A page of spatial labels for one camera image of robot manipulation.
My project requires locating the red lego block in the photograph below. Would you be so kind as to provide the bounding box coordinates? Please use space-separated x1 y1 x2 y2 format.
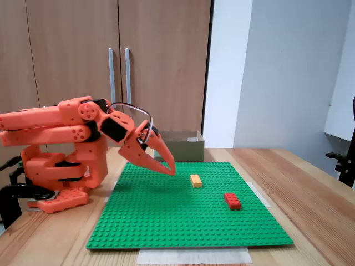
224 192 242 211

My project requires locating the brown cardboard box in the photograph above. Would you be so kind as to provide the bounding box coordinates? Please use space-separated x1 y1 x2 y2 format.
153 130 206 163

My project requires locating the yellow lego block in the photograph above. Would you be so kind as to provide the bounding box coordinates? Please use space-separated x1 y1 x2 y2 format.
190 173 204 190

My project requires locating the green lego baseplate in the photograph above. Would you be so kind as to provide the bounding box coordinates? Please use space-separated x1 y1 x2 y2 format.
85 161 295 250

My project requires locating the wide masking tape strip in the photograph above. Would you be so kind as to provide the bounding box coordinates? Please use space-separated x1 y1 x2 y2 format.
136 247 253 265

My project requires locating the brown wooden cabinet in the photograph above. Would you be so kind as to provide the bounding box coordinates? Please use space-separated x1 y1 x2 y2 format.
0 0 215 185

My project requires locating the black table clamp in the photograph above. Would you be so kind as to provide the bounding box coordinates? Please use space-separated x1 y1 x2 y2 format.
0 166 56 230

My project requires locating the black chair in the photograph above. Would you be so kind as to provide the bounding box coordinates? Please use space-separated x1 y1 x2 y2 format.
325 96 355 190

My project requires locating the white board panel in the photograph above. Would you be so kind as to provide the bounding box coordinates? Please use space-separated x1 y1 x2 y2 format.
323 0 355 142

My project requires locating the gripper motor cable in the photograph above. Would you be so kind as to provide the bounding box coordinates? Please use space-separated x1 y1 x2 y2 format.
106 101 154 145

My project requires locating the silver cabinet handle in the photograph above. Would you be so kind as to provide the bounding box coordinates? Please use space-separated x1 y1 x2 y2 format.
124 48 133 106
108 48 117 105

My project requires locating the black power cable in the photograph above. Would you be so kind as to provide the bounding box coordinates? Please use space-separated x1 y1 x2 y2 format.
0 156 23 171

